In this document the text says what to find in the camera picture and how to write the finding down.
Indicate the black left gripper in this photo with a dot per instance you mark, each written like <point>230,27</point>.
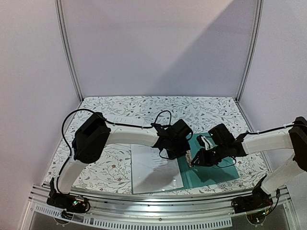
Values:
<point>185,147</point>

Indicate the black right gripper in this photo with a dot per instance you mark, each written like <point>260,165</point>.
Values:
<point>204,158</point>

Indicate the white printed paper sheet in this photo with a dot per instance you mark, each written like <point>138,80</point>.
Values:
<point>151,172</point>

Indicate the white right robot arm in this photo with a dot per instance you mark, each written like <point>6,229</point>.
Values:
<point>292,136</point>

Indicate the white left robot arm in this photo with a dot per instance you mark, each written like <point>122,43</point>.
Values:
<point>97,132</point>

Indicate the white paper stack on mat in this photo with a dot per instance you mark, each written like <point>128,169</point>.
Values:
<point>128,121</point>

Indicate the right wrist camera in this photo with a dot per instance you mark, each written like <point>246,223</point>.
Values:
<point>202,141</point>

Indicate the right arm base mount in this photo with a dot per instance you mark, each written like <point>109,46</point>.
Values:
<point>257,205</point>

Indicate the aluminium front rail frame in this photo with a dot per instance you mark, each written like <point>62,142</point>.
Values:
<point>112,211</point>

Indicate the aluminium corner post right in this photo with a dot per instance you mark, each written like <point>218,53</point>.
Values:
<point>251,49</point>

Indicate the aluminium corner post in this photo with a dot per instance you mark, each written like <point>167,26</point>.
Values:
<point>251,49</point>
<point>67,49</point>

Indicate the aluminium corner post left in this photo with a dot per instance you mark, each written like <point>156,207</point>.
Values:
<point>67,49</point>

